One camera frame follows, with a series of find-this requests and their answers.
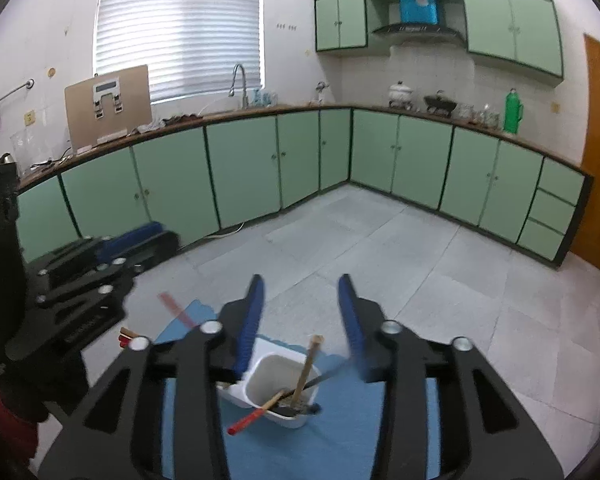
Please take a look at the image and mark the green lower kitchen cabinets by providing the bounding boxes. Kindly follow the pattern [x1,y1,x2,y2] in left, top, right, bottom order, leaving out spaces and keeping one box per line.
[17,105,595,268]

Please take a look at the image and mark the black pan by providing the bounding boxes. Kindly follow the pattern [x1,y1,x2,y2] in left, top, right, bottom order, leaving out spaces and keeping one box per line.
[422,90,456,117]

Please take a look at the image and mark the metal towel rail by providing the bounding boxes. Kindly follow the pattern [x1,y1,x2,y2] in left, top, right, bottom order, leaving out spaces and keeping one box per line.
[0,79,35,106]

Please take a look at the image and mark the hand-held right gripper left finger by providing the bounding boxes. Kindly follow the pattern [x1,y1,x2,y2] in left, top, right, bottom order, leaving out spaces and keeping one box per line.
[39,274,266,480]

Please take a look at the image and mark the green upper kitchen cabinets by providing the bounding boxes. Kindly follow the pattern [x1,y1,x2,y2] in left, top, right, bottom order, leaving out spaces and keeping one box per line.
[313,0,566,87]

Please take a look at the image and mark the red patterned bamboo chopstick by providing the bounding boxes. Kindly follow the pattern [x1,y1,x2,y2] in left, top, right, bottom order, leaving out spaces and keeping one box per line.
[227,391,287,436]

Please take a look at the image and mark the green kitchen cabinets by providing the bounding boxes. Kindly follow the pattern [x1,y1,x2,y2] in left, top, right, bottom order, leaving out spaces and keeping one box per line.
[313,0,566,87]
[17,105,595,268]

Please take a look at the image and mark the white plastic utensil holder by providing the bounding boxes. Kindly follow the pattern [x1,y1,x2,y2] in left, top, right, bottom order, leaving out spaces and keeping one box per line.
[215,337,323,431]

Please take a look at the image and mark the wooden board with grey mount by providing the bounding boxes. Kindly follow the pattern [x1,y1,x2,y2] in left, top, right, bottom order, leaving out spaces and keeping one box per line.
[64,64,153,153]

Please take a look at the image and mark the range hood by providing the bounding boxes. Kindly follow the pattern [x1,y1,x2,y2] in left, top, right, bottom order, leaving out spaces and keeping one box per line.
[371,0,465,43]

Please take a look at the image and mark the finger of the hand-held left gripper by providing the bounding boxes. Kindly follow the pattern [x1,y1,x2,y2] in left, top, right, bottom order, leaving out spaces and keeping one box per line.
[27,222,164,277]
[35,230,181,312]

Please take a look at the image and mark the white lidded pot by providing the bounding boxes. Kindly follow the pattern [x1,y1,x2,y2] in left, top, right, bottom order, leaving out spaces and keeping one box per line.
[388,80,413,109]

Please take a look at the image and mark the clear glass container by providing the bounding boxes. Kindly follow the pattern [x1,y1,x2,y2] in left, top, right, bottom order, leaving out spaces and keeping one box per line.
[10,130,48,166]

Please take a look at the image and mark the blue table cloth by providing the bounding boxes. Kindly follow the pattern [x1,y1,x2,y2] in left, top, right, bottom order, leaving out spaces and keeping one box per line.
[152,299,441,480]

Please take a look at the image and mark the person's red clothing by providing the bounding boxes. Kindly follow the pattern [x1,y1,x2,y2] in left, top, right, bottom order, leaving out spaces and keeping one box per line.
[0,375,38,476]

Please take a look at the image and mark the white window blinds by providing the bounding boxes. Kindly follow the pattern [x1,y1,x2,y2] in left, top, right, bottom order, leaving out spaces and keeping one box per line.
[94,0,266,106]

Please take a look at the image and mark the green thermos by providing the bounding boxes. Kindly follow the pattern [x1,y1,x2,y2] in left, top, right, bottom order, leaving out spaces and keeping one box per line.
[502,88,524,135]

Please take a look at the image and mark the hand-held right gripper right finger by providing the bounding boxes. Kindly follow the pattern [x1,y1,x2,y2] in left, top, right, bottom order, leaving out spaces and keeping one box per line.
[337,274,565,480]

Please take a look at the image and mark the metal kitchen faucet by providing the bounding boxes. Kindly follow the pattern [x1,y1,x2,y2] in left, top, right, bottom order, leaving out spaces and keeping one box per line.
[228,63,249,109]

